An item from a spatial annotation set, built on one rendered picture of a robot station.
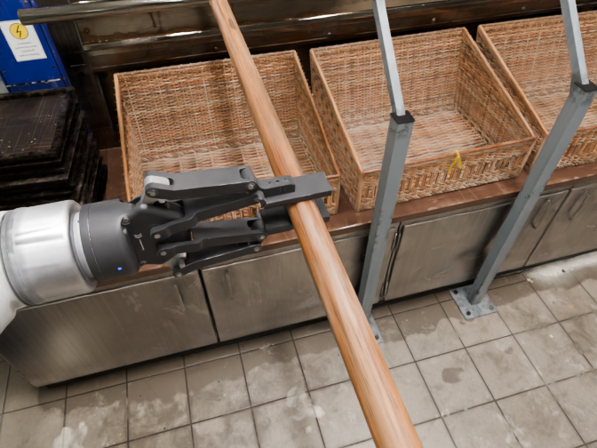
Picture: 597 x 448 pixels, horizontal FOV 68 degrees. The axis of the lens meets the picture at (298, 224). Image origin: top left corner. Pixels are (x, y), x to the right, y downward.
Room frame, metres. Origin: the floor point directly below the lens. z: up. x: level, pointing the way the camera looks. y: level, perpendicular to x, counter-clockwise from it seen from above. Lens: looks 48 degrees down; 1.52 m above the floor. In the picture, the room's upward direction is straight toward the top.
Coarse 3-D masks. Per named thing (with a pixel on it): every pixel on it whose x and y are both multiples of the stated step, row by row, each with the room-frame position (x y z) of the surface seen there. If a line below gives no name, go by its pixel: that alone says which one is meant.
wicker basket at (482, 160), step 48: (336, 48) 1.36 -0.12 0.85; (432, 48) 1.45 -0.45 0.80; (384, 96) 1.37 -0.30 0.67; (432, 96) 1.41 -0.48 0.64; (480, 96) 1.31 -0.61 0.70; (336, 144) 1.08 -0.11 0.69; (384, 144) 1.20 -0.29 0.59; (432, 144) 1.21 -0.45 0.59; (480, 144) 1.20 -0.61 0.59; (528, 144) 1.05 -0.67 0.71; (432, 192) 0.97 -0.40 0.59
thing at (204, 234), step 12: (192, 228) 0.30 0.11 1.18; (204, 228) 0.30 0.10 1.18; (216, 228) 0.30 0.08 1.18; (228, 228) 0.30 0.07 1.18; (240, 228) 0.31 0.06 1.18; (192, 240) 0.28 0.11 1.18; (204, 240) 0.29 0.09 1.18; (216, 240) 0.29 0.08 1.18; (228, 240) 0.29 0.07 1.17; (240, 240) 0.30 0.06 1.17; (252, 240) 0.30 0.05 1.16; (156, 252) 0.27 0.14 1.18; (168, 252) 0.27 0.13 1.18; (180, 252) 0.28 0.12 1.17
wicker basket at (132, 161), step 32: (192, 64) 1.25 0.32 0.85; (224, 64) 1.27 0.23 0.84; (256, 64) 1.30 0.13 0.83; (288, 64) 1.32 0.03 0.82; (128, 96) 1.18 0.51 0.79; (160, 96) 1.20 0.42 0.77; (192, 96) 1.22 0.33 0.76; (224, 96) 1.25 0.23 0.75; (288, 96) 1.29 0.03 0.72; (128, 128) 1.09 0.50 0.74; (192, 128) 1.19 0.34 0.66; (256, 128) 1.24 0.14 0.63; (288, 128) 1.26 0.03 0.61; (320, 128) 1.04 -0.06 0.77; (128, 160) 0.92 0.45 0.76; (160, 160) 1.12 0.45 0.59; (192, 160) 1.12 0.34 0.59; (224, 160) 1.12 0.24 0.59; (256, 160) 1.12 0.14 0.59; (320, 160) 1.04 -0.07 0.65; (128, 192) 0.81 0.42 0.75
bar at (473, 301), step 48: (96, 0) 0.89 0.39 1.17; (144, 0) 0.90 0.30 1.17; (192, 0) 0.92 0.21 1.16; (240, 0) 0.95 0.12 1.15; (384, 0) 1.02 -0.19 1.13; (384, 48) 0.94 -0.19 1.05; (576, 48) 1.03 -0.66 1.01; (576, 96) 0.95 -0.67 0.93; (384, 192) 0.81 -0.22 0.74; (528, 192) 0.95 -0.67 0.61; (384, 240) 0.82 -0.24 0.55; (480, 288) 0.94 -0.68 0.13
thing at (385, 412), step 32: (224, 0) 0.80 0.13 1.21; (224, 32) 0.69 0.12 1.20; (256, 96) 0.50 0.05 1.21; (288, 160) 0.38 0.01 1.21; (320, 224) 0.28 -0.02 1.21; (320, 256) 0.25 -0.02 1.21; (320, 288) 0.22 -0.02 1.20; (352, 288) 0.21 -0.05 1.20; (352, 320) 0.18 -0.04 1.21; (352, 352) 0.16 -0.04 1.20; (384, 384) 0.13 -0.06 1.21; (384, 416) 0.11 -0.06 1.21
